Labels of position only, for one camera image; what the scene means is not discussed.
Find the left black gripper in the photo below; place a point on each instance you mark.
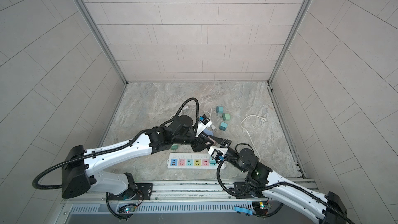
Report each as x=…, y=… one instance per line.
x=199, y=143

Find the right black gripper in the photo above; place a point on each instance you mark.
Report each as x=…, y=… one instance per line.
x=223, y=143

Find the green charger plug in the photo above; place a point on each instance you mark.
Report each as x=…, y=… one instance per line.
x=174, y=147
x=226, y=116

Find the teal charger plug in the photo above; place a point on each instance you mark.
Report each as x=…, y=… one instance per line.
x=223, y=126
x=212, y=162
x=219, y=109

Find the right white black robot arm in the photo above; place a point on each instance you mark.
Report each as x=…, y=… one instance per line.
x=262, y=181

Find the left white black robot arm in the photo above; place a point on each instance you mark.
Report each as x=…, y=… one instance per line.
x=84, y=169

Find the blue square socket cube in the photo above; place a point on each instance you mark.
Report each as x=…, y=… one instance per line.
x=208, y=132

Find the white multicolour power strip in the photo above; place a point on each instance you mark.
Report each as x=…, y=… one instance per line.
x=190, y=161

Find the right circuit board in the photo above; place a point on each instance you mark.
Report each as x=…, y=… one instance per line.
x=261, y=208

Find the circuit board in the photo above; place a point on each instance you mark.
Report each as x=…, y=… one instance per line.
x=261, y=208
x=127, y=209

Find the blue clip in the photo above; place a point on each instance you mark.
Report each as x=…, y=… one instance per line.
x=243, y=210

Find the left circuit board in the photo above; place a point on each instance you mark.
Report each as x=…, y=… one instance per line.
x=127, y=209

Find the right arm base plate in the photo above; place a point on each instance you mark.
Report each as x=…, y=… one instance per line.
x=251, y=193

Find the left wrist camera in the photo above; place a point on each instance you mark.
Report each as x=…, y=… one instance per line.
x=203, y=123

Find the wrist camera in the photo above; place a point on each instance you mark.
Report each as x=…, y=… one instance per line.
x=203, y=123
x=216, y=154

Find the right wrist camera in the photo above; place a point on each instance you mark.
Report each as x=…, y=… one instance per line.
x=216, y=154

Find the aluminium mounting rail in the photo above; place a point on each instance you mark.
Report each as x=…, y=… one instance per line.
x=191, y=191

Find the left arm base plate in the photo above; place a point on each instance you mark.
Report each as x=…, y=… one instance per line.
x=140, y=191

